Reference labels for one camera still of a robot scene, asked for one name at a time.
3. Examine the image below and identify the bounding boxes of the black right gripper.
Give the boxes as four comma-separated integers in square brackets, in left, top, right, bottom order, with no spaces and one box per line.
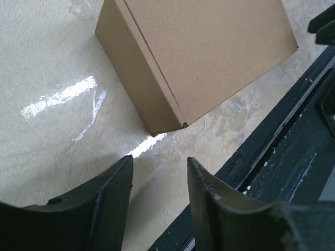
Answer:
[307,4,335,44]

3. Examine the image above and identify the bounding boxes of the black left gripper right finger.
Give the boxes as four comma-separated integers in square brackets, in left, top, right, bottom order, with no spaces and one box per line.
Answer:
[187,157,334,250]

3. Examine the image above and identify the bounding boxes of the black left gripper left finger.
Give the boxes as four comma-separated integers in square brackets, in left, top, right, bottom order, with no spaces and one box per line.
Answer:
[1,155,133,250]

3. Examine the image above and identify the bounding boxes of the brown cardboard paper box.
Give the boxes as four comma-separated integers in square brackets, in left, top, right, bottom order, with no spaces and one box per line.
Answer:
[95,1,298,135]

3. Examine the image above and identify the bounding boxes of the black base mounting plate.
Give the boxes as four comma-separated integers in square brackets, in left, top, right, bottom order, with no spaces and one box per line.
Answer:
[151,45,334,250]

